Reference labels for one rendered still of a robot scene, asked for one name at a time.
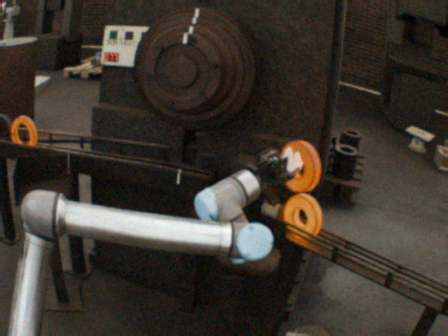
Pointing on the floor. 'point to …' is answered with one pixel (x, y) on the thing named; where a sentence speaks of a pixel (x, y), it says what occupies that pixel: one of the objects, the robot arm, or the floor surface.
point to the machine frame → (312, 125)
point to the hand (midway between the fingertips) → (300, 160)
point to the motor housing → (235, 284)
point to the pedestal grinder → (9, 20)
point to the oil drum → (18, 77)
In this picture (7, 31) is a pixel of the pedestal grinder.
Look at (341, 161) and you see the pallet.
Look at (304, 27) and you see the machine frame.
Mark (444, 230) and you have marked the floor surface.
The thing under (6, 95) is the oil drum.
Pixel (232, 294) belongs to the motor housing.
